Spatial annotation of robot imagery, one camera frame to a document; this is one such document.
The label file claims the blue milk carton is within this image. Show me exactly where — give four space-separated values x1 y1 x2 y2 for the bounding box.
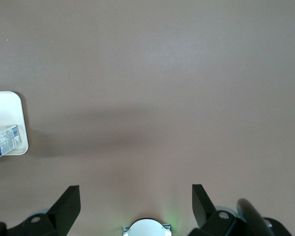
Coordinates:
0 124 23 164

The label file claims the cream rabbit print tray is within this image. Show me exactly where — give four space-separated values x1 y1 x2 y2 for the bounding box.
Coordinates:
0 91 30 157

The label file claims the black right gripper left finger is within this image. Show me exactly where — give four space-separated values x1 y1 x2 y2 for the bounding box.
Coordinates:
0 185 81 236

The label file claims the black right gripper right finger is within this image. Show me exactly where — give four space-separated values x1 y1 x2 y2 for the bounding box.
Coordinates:
188 183 293 236

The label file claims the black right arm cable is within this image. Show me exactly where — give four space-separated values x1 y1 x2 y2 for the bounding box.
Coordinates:
236 198 277 236

